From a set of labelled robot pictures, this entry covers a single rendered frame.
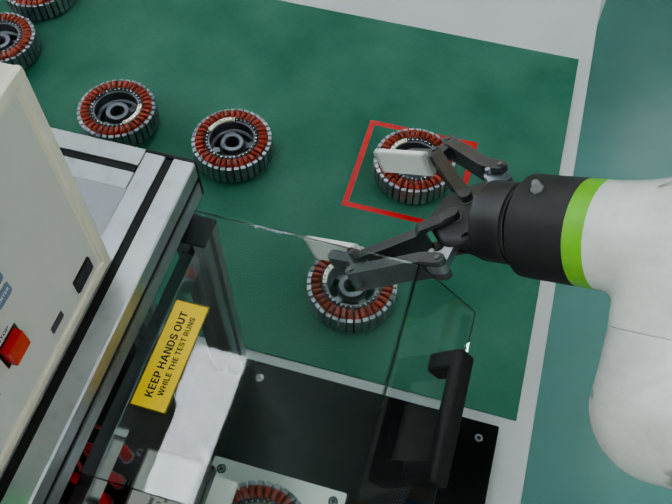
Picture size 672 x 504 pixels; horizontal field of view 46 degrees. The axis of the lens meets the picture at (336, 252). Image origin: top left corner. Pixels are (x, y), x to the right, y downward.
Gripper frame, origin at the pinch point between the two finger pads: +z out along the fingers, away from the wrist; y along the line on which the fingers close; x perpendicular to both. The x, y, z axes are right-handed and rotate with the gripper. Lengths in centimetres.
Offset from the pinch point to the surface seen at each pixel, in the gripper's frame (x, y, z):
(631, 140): -91, 116, 32
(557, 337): -95, 52, 26
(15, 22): 19, 11, 68
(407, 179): -13.4, 17.4, 10.0
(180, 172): 18.0, -15.2, -1.2
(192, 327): 9.9, -24.4, -5.3
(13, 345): 22.2, -35.2, -8.6
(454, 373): 0.1, -16.4, -22.1
